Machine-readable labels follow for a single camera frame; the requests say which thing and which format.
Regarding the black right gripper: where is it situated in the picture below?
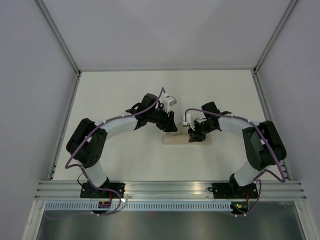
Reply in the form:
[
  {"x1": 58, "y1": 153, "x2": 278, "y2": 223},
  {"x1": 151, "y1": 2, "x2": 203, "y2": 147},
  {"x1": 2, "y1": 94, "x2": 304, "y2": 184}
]
[{"x1": 188, "y1": 120, "x2": 215, "y2": 143}]

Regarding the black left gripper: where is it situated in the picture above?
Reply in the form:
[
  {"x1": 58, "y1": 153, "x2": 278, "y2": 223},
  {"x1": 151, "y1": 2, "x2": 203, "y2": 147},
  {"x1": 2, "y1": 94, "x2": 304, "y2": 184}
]
[{"x1": 147, "y1": 106, "x2": 178, "y2": 133}]

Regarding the beige cloth napkin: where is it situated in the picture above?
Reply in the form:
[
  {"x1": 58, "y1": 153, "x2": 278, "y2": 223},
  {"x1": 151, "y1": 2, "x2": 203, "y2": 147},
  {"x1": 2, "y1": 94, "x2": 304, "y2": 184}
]
[{"x1": 162, "y1": 133, "x2": 212, "y2": 145}]

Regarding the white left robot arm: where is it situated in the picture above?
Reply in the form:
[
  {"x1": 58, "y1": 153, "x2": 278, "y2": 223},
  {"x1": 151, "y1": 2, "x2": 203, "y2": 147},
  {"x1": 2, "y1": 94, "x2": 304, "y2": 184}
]
[{"x1": 65, "y1": 91, "x2": 178, "y2": 198}]

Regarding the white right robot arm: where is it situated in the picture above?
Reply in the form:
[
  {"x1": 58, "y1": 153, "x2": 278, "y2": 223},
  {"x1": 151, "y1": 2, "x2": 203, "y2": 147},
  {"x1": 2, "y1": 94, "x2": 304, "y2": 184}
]
[{"x1": 181, "y1": 101, "x2": 287, "y2": 198}]

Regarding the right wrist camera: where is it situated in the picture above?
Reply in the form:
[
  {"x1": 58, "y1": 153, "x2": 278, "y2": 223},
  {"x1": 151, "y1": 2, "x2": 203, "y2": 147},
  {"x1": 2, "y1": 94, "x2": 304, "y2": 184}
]
[{"x1": 181, "y1": 113, "x2": 193, "y2": 127}]

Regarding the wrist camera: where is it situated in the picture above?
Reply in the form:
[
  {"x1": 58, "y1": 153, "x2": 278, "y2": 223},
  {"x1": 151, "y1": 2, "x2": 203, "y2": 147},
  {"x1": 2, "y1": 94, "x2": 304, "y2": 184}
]
[
  {"x1": 181, "y1": 113, "x2": 193, "y2": 127},
  {"x1": 161, "y1": 93, "x2": 177, "y2": 113}
]

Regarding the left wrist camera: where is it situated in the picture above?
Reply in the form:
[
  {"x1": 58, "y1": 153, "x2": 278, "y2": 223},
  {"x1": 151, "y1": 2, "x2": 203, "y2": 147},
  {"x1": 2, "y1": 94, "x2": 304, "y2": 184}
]
[{"x1": 161, "y1": 93, "x2": 177, "y2": 113}]

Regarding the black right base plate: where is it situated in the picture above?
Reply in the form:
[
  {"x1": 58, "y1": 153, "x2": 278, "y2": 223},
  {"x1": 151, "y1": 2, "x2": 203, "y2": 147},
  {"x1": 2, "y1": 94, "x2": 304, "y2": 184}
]
[{"x1": 207, "y1": 182, "x2": 258, "y2": 200}]

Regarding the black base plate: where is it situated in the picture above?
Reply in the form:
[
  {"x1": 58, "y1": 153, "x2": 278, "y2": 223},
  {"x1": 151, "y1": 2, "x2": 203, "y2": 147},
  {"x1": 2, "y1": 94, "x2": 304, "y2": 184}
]
[
  {"x1": 207, "y1": 182, "x2": 258, "y2": 200},
  {"x1": 80, "y1": 182, "x2": 125, "y2": 199}
]

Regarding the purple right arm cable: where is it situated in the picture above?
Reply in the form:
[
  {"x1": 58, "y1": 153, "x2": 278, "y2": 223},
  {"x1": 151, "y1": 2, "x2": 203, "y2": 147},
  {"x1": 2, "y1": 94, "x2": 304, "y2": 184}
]
[{"x1": 184, "y1": 107, "x2": 287, "y2": 218}]

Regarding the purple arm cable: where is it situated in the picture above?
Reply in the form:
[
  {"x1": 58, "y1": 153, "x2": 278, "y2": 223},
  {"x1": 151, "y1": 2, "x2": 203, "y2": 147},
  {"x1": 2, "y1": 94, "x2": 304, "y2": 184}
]
[
  {"x1": 64, "y1": 86, "x2": 126, "y2": 217},
  {"x1": 184, "y1": 107, "x2": 287, "y2": 218}
]

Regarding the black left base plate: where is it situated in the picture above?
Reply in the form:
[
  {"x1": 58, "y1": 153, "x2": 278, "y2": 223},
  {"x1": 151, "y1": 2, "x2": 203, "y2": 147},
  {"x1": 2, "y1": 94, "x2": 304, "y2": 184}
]
[{"x1": 80, "y1": 182, "x2": 125, "y2": 199}]

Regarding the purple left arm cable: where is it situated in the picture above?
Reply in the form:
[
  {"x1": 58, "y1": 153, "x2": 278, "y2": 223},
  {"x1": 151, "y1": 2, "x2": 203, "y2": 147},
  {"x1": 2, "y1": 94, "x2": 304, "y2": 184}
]
[{"x1": 64, "y1": 86, "x2": 126, "y2": 217}]

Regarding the aluminium mounting rail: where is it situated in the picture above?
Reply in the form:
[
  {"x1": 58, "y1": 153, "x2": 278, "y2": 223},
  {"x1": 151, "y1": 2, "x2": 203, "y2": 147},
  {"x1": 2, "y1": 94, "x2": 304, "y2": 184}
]
[{"x1": 34, "y1": 180, "x2": 307, "y2": 202}]

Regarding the white slotted cable duct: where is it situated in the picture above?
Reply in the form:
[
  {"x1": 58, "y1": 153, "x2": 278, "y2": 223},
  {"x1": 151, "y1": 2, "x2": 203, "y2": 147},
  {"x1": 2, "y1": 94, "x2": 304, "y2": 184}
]
[{"x1": 45, "y1": 200, "x2": 232, "y2": 212}]

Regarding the right aluminium frame post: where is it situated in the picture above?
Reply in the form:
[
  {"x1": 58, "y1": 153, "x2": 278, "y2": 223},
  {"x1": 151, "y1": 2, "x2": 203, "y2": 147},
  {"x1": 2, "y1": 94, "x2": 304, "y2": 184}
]
[{"x1": 251, "y1": 0, "x2": 300, "y2": 75}]

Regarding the aluminium frame post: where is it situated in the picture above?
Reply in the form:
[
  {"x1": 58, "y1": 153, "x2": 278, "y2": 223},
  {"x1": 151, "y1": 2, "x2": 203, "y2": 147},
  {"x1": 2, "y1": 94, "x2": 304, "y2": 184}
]
[
  {"x1": 34, "y1": 0, "x2": 82, "y2": 77},
  {"x1": 251, "y1": 0, "x2": 300, "y2": 75}
]

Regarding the left aluminium frame post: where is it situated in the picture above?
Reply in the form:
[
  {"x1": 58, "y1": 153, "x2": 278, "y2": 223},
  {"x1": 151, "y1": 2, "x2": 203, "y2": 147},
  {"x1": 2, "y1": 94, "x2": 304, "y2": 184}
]
[{"x1": 34, "y1": 0, "x2": 82, "y2": 77}]

